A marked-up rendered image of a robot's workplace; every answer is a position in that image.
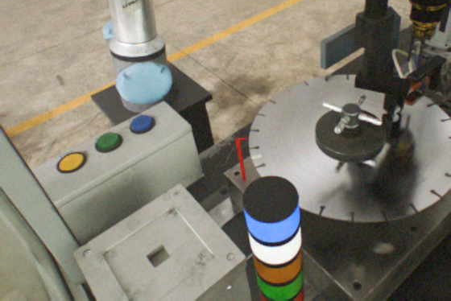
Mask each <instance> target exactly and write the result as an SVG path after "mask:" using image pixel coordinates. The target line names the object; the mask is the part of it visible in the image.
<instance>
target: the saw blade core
mask: <svg viewBox="0 0 451 301"><path fill-rule="evenodd" d="M325 77H326V79H327V80H325ZM325 77H324V76H321V77H317V78H312V79H308V80H305V83H306V84H307V85H308V86H306V84H305V83H304V82H303V81H301V82H299V83H296V84H295V85H293V86H291V87H288V88H286V90H287V91H288V92H290V93H288V92H287V91H286V90H283V91H281V92H280V93H277V94H276V95H275V96H273V98H272V99H270V100H269V101H268V102H266V103H265V104H264V105H263V106H262V108H261V109H260V111H259V112H258V115H256V117H255V119H254V121H253V123H252V126H251V128H250V137H249V146H250V156H251V157H253V156H256V155H261V158H257V159H252V161H253V164H254V166H255V168H256V170H257V172H258V174H259V176H260V177H264V176H279V177H282V178H285V179H288V180H289V181H291V182H292V183H293V184H294V185H295V186H296V189H297V191H298V194H299V208H300V209H302V210H305V211H307V212H310V213H313V214H316V215H318V216H319V213H320V211H321V207H325V209H324V210H323V213H322V214H321V216H324V217H327V218H328V219H332V220H336V221H348V222H351V213H350V212H355V214H354V222H378V221H382V222H385V217H384V215H383V214H382V213H381V211H384V212H385V216H386V218H387V221H390V220H391V221H394V220H398V219H401V218H404V217H408V216H410V215H412V214H414V213H416V211H417V212H420V211H422V210H424V209H426V208H427V207H429V206H432V205H433V204H435V203H436V202H437V201H438V200H440V199H441V198H443V197H444V196H445V194H446V193H447V192H448V191H449V190H450V188H451V177H450V176H451V139H450V138H451V120H450V118H449V117H448V115H447V114H446V113H445V112H444V111H443V110H442V109H441V108H439V107H438V105H437V104H434V103H435V102H433V101H432V100H430V99H428V98H427V97H425V96H424V95H422V94H421V93H418V92H415V91H414V92H415V93H414V92H411V91H410V92H409V94H408V98H405V99H404V104H403V110H402V111H399V112H398V113H395V115H392V116H391V115H390V114H389V113H388V112H386V111H385V110H384V109H383V102H384V96H385V94H384V93H376V92H372V91H368V90H363V89H356V88H355V87H354V78H355V77H356V75H349V79H348V80H347V79H346V75H332V76H325ZM412 93H413V94H412ZM361 94H364V95H366V100H364V102H363V103H362V104H361V105H360V109H361V110H365V111H367V112H369V113H372V114H373V115H375V116H376V117H377V118H378V119H382V121H383V124H384V126H385V129H386V139H385V143H384V145H383V147H382V149H381V150H380V151H379V152H376V153H375V154H373V155H371V156H369V157H366V158H363V159H343V158H339V157H337V156H334V155H331V154H330V153H327V152H326V151H324V149H323V148H322V147H321V146H320V145H319V144H318V142H317V140H316V135H315V128H316V123H317V121H318V120H319V118H320V117H321V116H322V115H324V114H325V113H328V112H329V111H332V110H331V109H326V107H324V106H323V105H322V103H323V101H327V102H330V103H334V104H336V105H340V106H343V105H344V104H347V103H355V101H356V100H357V99H358V98H359V97H360V95H361ZM410 94H412V95H410ZM274 102H276V103H274ZM427 105H431V107H427ZM261 115H262V116H261ZM263 115H264V116H265V117H263ZM442 120H446V121H442ZM256 130H259V132H256ZM256 147H258V148H256ZM251 148H253V149H251ZM263 164H264V165H265V166H262V165H263ZM260 166H261V167H260ZM446 174H447V175H449V176H446ZM430 191H434V192H435V193H436V194H437V195H436V194H435V193H431V192H430ZM438 196H439V197H438ZM409 204H412V205H413V208H414V209H415V210H416V211H415V210H414V209H413V208H412V206H409Z"/></svg>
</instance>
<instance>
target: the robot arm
mask: <svg viewBox="0 0 451 301"><path fill-rule="evenodd" d="M108 2H109V7H110V16H112V20H110V21H109V22H107V24H106V25H105V26H104V27H103V28H102V31H103V35H104V36H103V37H104V39H105V40H106V44H108V46H109V49H110V56H111V60H112V65H113V69H114V77H115V86H116V88H118V91H119V93H120V94H121V99H122V103H123V104H124V106H125V108H126V109H128V110H129V111H133V112H137V113H142V112H144V111H147V110H149V109H150V108H152V106H154V105H157V104H159V103H160V102H163V101H165V102H166V103H168V104H169V103H170V102H171V101H172V100H173V99H174V98H175V96H176V94H177V87H176V82H175V80H174V78H173V77H172V74H171V72H170V70H169V69H168V60H167V52H166V43H165V42H164V38H163V36H162V35H160V34H158V33H157V31H156V22H155V8H154V7H153V0H108Z"/></svg>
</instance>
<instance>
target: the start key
mask: <svg viewBox="0 0 451 301"><path fill-rule="evenodd" d="M118 142H120V138H119V136H118V134H116V133H107V134H103V135H102V136H100V137H99V138H98V140H97V146H98V148H99V149H100V150H109V149H112V148H114V147H115V146H117V145H118Z"/></svg>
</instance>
